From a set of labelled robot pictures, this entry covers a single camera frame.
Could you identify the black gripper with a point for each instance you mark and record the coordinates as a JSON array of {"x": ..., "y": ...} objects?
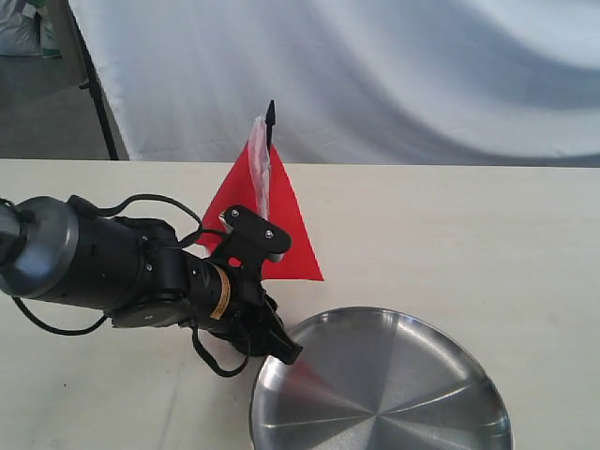
[{"x": 240, "y": 311}]

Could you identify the red flag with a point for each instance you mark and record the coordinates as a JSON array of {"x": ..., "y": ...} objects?
[{"x": 259, "y": 181}]

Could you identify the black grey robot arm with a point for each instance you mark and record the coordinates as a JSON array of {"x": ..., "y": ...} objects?
[{"x": 137, "y": 273}]

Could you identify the round stainless steel plate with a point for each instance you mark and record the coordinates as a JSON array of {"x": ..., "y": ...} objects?
[{"x": 375, "y": 378}]

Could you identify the white backdrop cloth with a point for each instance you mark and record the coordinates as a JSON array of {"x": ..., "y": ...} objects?
[{"x": 411, "y": 82}]

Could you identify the black backdrop stand pole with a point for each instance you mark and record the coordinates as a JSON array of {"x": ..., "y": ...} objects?
[{"x": 92, "y": 85}]

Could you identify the white sack in background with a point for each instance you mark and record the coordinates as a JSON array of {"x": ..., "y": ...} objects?
[{"x": 26, "y": 29}]

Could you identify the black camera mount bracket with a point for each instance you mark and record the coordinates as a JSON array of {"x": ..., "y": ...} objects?
[{"x": 251, "y": 240}]

